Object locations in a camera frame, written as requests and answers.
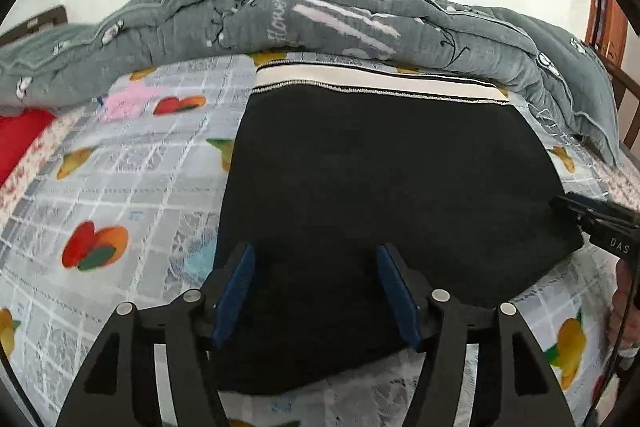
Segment person's right hand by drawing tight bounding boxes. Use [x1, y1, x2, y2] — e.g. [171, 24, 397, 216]
[607, 257, 640, 353]

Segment grey quilt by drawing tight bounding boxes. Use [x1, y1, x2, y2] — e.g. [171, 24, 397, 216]
[0, 0, 626, 168]

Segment black pants with white stripe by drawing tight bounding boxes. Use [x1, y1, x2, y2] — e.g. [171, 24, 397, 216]
[207, 62, 586, 395]

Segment fruit print bed sheet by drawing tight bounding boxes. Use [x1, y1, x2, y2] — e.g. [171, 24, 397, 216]
[0, 52, 640, 427]

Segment brown wooden door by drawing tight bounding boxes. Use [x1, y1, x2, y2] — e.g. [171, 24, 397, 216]
[582, 0, 631, 65]

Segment wooden footboard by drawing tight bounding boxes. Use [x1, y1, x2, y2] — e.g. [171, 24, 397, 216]
[602, 57, 640, 158]

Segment floral bed sheet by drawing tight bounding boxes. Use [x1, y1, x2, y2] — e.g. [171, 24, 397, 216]
[0, 110, 96, 213]

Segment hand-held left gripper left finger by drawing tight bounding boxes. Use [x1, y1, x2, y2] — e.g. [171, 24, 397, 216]
[55, 241, 257, 427]

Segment red pillow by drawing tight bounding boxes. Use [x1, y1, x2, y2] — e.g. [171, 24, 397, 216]
[0, 110, 58, 185]

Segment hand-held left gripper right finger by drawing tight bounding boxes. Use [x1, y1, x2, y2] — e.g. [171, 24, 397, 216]
[376, 243, 577, 427]

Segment wooden headboard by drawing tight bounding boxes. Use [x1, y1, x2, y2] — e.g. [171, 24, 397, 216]
[0, 4, 68, 48]

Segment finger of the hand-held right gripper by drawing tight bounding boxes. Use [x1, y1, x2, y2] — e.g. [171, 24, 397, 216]
[549, 194, 598, 234]
[567, 191, 610, 214]

